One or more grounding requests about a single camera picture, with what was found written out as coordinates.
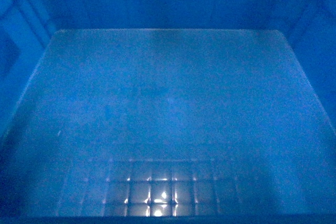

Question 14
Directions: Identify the large blue plastic crate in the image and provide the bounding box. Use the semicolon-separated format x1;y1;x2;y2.
1;0;335;223

